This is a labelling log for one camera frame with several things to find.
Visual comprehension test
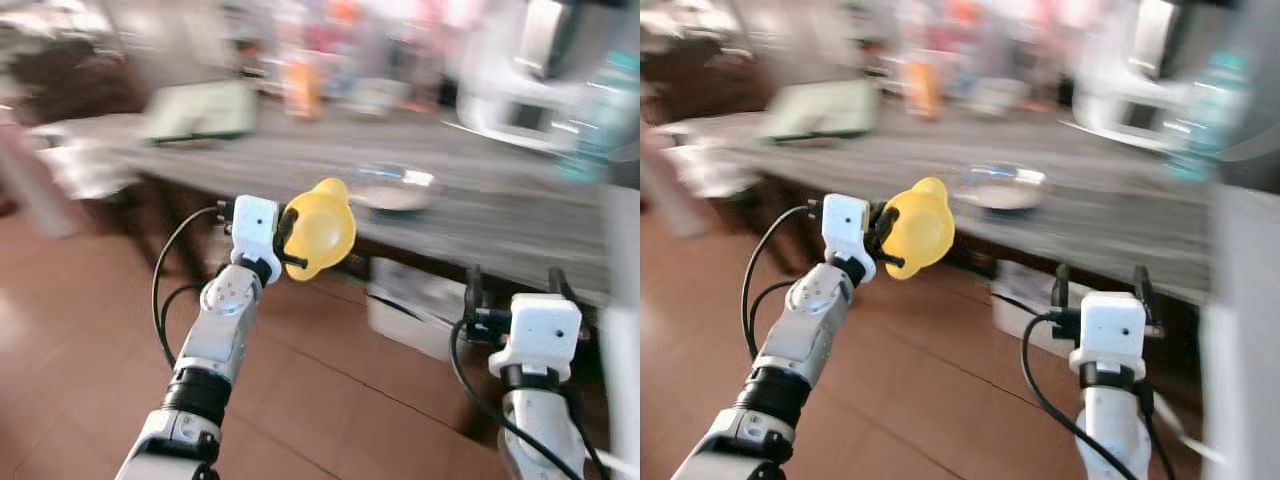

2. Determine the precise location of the white plastic bag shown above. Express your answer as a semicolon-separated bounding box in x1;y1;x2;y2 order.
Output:
38;118;143;198
650;118;763;198

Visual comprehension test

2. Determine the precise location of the clear glass bowl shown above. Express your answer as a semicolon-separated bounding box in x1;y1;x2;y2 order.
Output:
964;77;1027;117
349;77;412;117

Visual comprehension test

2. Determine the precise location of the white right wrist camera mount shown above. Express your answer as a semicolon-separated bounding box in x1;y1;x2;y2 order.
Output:
486;293;584;384
1067;291;1149;380

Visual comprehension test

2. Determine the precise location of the white cardboard box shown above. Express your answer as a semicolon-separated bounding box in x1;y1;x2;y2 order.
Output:
364;258;473;363
989;258;1077;357

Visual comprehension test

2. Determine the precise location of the clear bottle with teal label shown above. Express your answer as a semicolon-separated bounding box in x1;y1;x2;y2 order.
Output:
564;50;641;187
1174;50;1253;185

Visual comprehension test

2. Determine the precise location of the white kitchen appliance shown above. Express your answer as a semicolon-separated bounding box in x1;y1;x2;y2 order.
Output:
1069;0;1217;153
454;0;613;157

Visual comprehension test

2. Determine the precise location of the grey wooden side table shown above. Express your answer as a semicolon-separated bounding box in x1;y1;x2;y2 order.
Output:
28;98;613;306
648;98;1213;306

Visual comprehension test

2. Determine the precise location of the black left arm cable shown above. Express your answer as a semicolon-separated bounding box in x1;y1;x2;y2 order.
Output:
739;202;827;363
151;204;237;373

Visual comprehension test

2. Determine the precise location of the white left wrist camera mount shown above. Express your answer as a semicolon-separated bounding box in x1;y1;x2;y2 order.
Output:
229;195;282;285
821;193;877;285

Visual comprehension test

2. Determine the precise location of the orange bottle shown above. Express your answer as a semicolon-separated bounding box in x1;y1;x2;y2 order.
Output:
282;55;324;122
902;58;944;122

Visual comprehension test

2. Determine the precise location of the yellow plastic bowl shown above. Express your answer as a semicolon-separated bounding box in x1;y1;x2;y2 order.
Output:
881;177;957;282
282;178;358;284

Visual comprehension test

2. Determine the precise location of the green flat tray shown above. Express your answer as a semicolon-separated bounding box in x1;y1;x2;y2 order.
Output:
759;79;882;145
139;79;260;147

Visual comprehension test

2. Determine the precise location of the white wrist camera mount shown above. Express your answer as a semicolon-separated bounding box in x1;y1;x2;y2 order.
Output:
229;195;282;285
1067;291;1149;380
821;193;877;285
486;293;584;384

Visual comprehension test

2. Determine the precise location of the shallow metal dish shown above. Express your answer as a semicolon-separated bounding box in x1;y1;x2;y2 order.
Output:
954;164;1049;214
349;163;439;214

